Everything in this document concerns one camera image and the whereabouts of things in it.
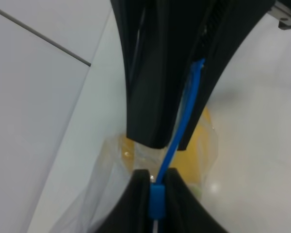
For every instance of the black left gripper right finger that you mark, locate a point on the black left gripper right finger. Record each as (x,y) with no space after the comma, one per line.
(184,213)

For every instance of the yellow fruit toy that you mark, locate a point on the yellow fruit toy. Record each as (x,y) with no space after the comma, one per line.
(193,164)

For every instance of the clear zip bag blue zipper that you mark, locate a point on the clear zip bag blue zipper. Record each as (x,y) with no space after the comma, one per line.
(110,177)

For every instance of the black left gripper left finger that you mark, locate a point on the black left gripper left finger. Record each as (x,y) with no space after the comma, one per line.
(130,214)

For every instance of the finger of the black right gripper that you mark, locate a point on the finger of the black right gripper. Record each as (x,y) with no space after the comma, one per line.
(158,39)
(228,25)

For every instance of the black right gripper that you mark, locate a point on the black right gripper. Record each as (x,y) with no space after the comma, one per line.
(281,10)

